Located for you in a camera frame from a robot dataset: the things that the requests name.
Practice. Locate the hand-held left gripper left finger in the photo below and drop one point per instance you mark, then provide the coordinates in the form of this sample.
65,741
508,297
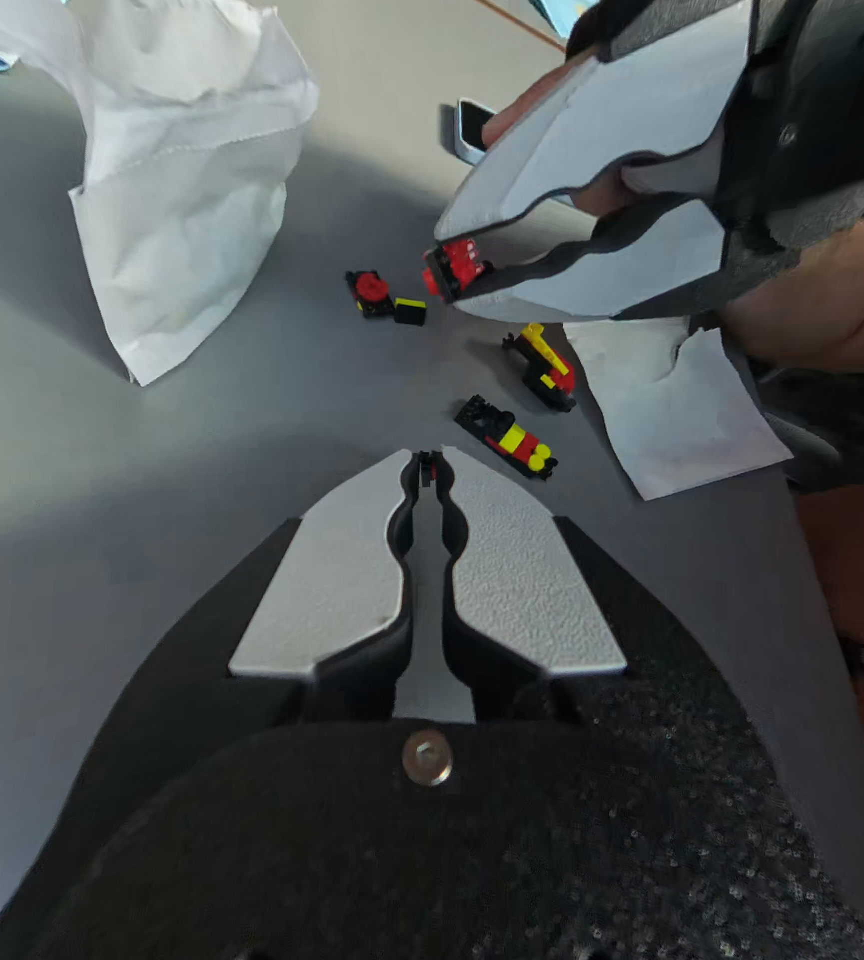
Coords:
320,593

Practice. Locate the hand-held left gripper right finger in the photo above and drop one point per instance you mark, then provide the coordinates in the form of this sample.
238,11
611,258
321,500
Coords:
537,593

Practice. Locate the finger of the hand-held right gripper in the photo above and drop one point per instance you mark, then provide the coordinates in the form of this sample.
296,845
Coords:
627,105
627,270

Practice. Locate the black red yellow lego build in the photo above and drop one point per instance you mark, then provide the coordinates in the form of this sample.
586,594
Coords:
544,365

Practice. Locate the long black studded lego strip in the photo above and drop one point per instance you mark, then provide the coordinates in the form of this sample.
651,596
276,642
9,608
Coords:
507,435

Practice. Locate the red lego plates black hinge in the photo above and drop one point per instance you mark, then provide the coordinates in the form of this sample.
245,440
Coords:
459,267

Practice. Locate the torn printed white paper bag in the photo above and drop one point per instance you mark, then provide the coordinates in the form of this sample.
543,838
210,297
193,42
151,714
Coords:
177,165

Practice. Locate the person's right forearm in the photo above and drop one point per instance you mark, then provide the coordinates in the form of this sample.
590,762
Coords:
837,315

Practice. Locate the black yellow lego slope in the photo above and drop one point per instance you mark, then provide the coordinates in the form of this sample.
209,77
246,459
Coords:
410,312

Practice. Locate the black lego plate red wheel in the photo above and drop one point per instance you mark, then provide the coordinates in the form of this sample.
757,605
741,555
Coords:
369,290

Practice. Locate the person's right hand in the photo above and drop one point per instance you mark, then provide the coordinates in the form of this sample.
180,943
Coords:
529,105

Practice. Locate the large plain white paper bag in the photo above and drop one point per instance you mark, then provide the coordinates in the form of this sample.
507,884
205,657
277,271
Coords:
672,405

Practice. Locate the black smartphone blue case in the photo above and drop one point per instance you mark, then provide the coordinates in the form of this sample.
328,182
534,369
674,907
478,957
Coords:
469,128

